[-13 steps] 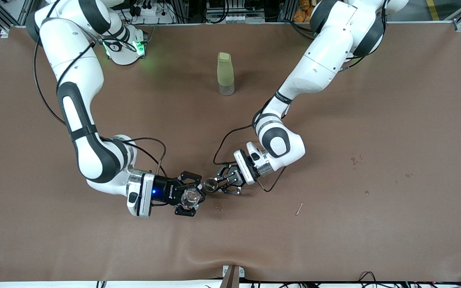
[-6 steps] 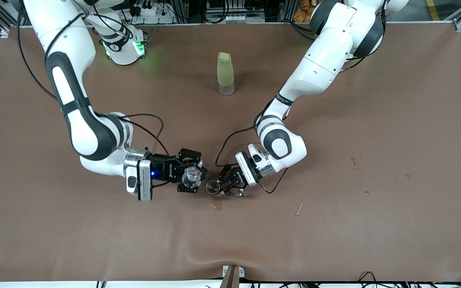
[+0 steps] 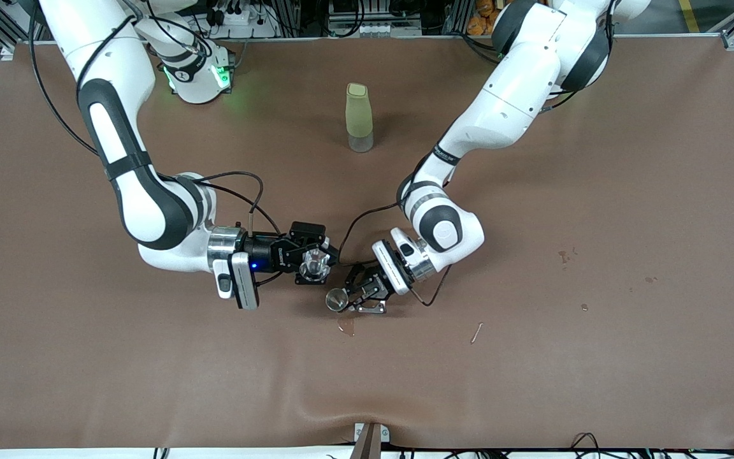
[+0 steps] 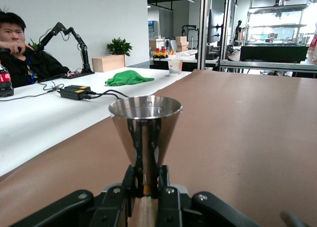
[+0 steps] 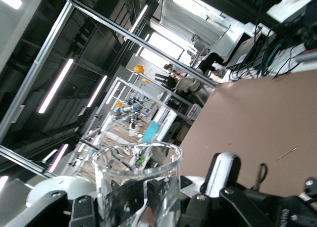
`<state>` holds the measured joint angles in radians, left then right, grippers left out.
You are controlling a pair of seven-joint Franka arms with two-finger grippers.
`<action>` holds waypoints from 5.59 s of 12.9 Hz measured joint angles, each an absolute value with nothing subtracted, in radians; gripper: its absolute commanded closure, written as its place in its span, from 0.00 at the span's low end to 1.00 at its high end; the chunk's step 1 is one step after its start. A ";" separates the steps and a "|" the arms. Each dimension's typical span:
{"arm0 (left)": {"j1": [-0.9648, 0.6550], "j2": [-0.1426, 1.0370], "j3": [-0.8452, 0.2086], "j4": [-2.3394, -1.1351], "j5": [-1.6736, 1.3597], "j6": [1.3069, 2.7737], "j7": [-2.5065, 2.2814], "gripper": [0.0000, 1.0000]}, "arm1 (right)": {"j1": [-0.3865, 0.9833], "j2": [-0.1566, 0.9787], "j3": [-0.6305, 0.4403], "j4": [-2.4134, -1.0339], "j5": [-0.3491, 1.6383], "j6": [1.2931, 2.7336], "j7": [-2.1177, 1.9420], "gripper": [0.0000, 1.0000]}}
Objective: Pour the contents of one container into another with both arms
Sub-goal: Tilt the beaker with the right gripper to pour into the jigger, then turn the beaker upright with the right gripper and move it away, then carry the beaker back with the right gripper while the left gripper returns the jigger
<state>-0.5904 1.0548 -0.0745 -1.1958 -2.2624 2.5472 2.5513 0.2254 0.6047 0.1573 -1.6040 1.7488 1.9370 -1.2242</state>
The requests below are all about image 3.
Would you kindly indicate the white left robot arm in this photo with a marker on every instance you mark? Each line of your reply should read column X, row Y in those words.
column 513, row 95

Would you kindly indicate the orange snack bag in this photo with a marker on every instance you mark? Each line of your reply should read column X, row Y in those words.
column 476, row 25
column 485, row 6

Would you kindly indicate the grey electronics box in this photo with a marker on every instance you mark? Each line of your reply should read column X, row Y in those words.
column 373, row 25

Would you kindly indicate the green frosted bottle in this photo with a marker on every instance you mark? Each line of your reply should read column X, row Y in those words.
column 359, row 115

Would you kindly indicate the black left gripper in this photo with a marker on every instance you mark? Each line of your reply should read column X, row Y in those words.
column 367, row 281

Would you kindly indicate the brown table mat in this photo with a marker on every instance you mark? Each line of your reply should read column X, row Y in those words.
column 596, row 191

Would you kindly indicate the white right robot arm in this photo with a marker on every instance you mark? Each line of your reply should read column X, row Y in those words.
column 144, row 204

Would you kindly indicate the metal table edge clamp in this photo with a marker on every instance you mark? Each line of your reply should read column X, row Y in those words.
column 370, row 440

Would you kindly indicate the steel jigger measuring cup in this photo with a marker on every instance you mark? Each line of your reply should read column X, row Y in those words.
column 336, row 299

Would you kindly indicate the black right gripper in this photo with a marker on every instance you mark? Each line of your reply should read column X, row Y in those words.
column 264, row 250

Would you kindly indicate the clear glass shaker cup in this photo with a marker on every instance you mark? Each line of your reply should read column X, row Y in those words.
column 314, row 261

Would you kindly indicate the brown liquid puddle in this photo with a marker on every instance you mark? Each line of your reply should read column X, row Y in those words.
column 346, row 327

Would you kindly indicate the white power strip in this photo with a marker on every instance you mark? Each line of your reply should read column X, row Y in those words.
column 243, row 18

